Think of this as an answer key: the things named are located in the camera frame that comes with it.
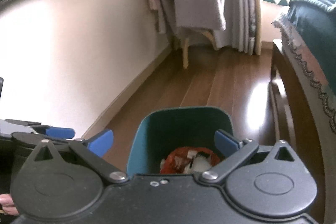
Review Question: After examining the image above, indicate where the red plastic bag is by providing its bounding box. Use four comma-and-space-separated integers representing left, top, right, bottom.
159, 147, 221, 174

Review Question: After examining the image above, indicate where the dark teal trash bin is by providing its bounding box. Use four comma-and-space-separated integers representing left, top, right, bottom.
126, 106, 234, 176

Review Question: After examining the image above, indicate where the person's hand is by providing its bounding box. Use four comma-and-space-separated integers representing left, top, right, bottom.
0, 194, 19, 216

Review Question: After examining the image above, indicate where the printed snack wrapper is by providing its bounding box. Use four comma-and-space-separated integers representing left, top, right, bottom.
174, 150, 212, 174

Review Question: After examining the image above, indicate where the lace trimmed bedspread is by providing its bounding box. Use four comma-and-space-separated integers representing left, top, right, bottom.
273, 0, 335, 132

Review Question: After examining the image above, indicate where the white pleated curtain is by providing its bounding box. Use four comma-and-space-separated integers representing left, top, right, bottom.
213, 0, 261, 55

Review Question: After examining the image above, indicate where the dark wooden bed frame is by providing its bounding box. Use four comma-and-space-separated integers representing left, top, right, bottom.
269, 39, 335, 223

